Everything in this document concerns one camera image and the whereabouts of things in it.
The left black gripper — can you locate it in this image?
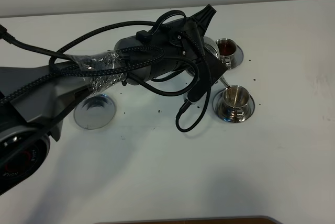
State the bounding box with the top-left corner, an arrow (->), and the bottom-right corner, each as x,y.
136,4 -> 227,103

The stainless steel teapot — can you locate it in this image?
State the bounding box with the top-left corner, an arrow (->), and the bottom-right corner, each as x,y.
186,36 -> 231,88

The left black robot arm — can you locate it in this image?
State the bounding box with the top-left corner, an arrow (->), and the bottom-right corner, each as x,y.
1,5 -> 226,193

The far stainless steel teacup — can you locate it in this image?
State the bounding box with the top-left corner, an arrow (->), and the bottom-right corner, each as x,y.
216,38 -> 237,69

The stainless steel teacup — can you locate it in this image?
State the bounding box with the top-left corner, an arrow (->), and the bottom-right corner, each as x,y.
222,85 -> 250,118
216,38 -> 237,69

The far stainless steel saucer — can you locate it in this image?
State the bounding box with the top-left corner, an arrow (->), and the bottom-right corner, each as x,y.
224,45 -> 244,70

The stainless steel saucer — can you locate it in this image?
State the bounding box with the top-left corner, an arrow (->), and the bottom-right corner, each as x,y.
212,88 -> 255,123
224,45 -> 244,70

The near stainless steel saucer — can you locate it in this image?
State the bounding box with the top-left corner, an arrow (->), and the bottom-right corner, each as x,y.
212,88 -> 255,123

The near stainless steel teacup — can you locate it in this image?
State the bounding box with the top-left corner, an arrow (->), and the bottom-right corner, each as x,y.
222,85 -> 250,118

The round steel teapot trivet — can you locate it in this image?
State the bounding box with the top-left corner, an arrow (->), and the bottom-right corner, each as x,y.
74,94 -> 116,130

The left braided black cable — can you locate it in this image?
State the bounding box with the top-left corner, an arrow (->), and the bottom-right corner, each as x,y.
0,10 -> 211,164

